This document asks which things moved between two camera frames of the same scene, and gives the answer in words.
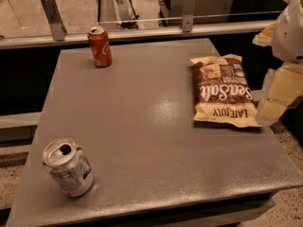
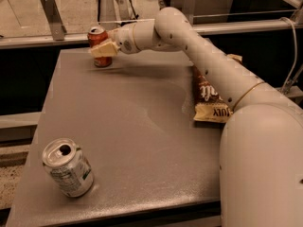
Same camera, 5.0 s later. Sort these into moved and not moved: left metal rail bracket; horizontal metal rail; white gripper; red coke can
Moved: white gripper
Not moved: red coke can; horizontal metal rail; left metal rail bracket
